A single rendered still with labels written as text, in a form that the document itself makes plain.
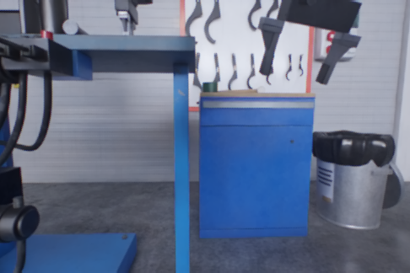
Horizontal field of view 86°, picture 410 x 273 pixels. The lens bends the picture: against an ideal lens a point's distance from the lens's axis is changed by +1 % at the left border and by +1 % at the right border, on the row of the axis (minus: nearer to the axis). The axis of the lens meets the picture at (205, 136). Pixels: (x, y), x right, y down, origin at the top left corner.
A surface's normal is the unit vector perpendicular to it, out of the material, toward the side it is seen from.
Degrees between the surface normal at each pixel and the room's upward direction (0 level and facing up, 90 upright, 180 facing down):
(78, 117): 90
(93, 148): 90
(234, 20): 90
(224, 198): 90
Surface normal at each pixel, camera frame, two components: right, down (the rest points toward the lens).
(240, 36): 0.04, 0.11
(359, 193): -0.30, 0.15
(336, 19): 0.09, 0.50
